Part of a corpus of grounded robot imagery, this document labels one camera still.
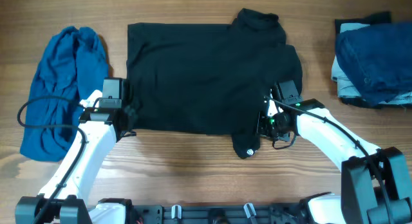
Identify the black folded garment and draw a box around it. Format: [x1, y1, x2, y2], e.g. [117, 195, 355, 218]
[334, 11, 411, 109]

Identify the light blue folded garment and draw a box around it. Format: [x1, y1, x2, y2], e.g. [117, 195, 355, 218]
[331, 23, 411, 107]

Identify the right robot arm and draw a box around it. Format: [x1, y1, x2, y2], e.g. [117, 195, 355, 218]
[256, 80, 411, 224]

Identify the dark navy folded garment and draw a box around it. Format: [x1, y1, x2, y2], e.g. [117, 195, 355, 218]
[335, 22, 411, 107]

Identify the black polo shirt with logo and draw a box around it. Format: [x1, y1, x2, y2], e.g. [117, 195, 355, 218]
[126, 8, 303, 158]

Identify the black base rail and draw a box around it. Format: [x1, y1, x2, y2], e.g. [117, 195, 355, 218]
[96, 198, 323, 224]

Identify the blue crumpled shirt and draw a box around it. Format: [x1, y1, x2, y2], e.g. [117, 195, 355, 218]
[20, 26, 109, 162]

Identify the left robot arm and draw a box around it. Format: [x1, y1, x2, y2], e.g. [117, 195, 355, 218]
[15, 78, 138, 223]

